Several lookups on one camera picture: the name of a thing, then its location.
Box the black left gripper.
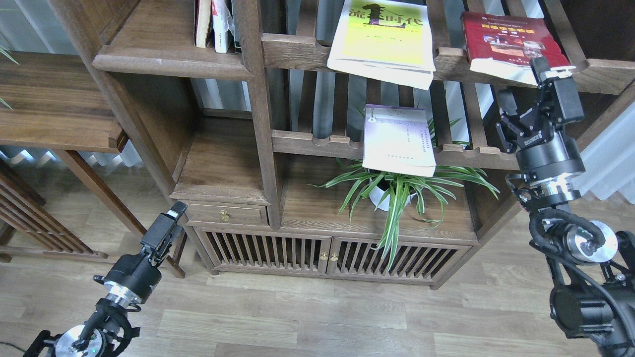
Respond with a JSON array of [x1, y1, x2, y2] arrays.
[[93, 201, 188, 303]]

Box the red cover book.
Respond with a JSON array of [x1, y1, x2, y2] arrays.
[[461, 11, 571, 86]]

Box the white curtain right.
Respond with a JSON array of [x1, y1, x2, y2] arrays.
[[573, 104, 635, 204]]

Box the white plant pot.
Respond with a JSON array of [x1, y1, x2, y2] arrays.
[[369, 179, 395, 212]]

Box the slatted wooden rack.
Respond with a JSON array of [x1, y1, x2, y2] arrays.
[[0, 161, 109, 262]]

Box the brown wooden side table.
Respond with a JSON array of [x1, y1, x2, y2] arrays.
[[0, 52, 187, 279]]

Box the tan upright book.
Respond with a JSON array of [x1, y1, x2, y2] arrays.
[[193, 0, 213, 48]]

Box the white red upright book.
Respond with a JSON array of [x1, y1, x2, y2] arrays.
[[211, 0, 234, 54]]

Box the dark wooden bookshelf cabinet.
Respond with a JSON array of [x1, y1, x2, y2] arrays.
[[48, 0, 635, 291]]

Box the dark upright book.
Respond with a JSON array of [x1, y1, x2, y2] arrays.
[[230, 0, 242, 54]]

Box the pale purple cover book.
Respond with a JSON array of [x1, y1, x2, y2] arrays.
[[362, 104, 436, 177]]

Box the white curtain behind shelf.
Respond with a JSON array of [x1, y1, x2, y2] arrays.
[[191, 0, 541, 144]]

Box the yellow green cover book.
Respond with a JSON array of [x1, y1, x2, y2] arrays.
[[327, 0, 436, 90]]

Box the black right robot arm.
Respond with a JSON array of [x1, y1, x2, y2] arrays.
[[496, 57, 635, 357]]

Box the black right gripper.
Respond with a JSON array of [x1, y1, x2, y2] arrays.
[[496, 57, 585, 199]]

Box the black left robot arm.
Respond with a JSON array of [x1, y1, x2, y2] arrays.
[[24, 201, 188, 357]]

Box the spider plant green leaves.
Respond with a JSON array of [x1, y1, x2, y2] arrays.
[[311, 105, 501, 271]]

